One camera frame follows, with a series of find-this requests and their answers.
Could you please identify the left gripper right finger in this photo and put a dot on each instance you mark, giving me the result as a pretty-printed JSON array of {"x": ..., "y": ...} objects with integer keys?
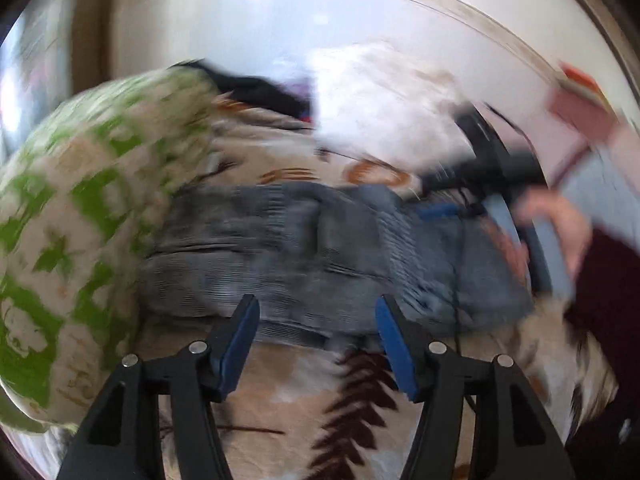
[{"x": 513, "y": 435}]

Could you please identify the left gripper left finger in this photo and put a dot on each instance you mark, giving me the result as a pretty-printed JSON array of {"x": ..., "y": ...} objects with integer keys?
[{"x": 120, "y": 436}]

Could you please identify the grey denim pants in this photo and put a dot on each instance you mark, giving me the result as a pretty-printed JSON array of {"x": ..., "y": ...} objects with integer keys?
[{"x": 318, "y": 259}]

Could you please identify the pink padded headboard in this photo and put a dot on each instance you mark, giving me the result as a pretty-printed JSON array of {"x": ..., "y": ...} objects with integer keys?
[{"x": 599, "y": 127}]

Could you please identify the red book stack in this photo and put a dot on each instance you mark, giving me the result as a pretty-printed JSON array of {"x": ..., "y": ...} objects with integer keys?
[{"x": 580, "y": 81}]

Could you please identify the grey blue quilted pillow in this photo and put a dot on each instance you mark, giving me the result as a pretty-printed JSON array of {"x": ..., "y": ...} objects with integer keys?
[{"x": 601, "y": 192}]

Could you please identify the white patterned pillow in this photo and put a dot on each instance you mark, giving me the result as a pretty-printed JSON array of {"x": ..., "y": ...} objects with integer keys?
[{"x": 374, "y": 102}]

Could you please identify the leaf pattern fleece blanket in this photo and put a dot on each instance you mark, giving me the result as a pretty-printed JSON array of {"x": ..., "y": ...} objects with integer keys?
[{"x": 335, "y": 411}]

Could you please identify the black garment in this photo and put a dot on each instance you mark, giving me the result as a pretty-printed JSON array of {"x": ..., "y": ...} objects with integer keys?
[{"x": 253, "y": 91}]

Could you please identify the green white patterned quilt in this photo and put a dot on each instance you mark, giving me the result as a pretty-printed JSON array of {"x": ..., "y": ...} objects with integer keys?
[{"x": 80, "y": 203}]

